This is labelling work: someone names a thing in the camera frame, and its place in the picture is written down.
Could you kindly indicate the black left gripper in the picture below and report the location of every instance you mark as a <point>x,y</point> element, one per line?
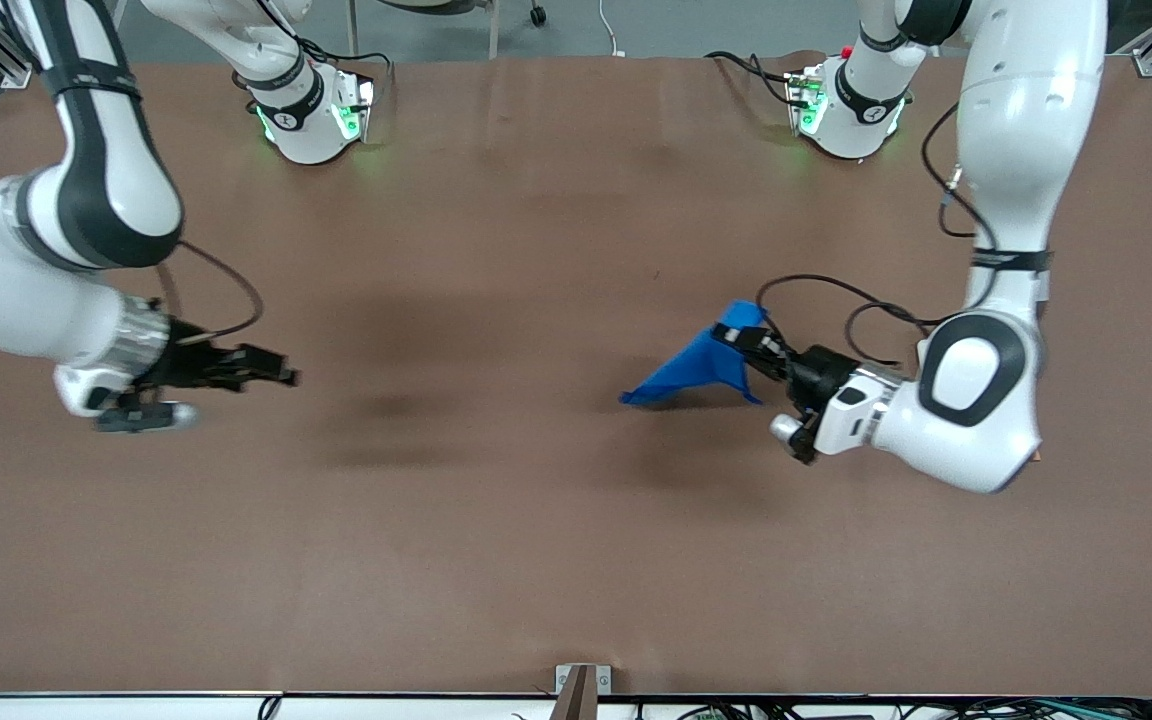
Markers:
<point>818,374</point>

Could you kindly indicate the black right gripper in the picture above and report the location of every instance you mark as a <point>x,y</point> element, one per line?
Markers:
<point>186,364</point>

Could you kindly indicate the blue microfiber towel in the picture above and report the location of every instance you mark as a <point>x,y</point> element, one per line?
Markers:
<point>701,370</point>

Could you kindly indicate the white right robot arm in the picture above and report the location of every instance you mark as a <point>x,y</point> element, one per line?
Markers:
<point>106,180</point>

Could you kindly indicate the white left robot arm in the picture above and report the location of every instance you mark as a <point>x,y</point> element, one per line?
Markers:
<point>1016,150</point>

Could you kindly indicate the brown table cover sheet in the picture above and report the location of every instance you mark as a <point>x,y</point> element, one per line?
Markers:
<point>576,500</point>

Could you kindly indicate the black chair caster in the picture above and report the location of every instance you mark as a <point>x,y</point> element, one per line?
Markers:
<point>537,15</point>

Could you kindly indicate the metal bracket with brown post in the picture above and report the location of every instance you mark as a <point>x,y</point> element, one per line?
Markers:
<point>578,685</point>

